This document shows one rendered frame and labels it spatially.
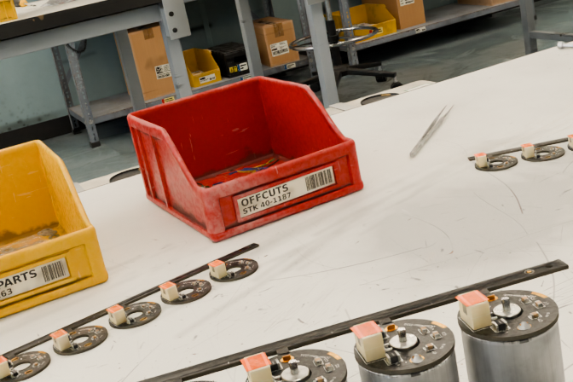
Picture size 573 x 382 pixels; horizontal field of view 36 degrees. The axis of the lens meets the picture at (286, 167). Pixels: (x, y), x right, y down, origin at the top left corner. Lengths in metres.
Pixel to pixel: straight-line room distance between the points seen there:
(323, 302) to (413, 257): 0.05
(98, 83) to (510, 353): 4.52
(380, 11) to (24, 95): 1.92
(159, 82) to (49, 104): 0.63
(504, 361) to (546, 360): 0.01
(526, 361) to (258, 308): 0.20
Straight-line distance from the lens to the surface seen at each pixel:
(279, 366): 0.23
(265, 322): 0.39
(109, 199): 0.62
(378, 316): 0.24
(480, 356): 0.23
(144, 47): 4.31
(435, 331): 0.23
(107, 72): 4.72
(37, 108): 4.67
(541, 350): 0.23
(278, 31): 4.50
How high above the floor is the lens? 0.92
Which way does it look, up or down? 16 degrees down
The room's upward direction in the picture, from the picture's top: 11 degrees counter-clockwise
